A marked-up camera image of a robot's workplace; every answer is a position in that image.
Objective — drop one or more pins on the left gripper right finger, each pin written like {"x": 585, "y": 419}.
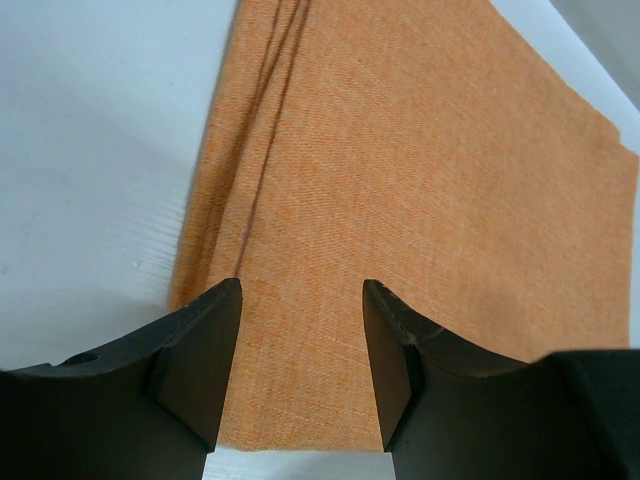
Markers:
{"x": 450, "y": 409}

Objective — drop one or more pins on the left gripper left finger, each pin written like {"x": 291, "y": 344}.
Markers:
{"x": 147, "y": 405}

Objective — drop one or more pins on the orange cloth placemat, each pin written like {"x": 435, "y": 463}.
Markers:
{"x": 424, "y": 144}

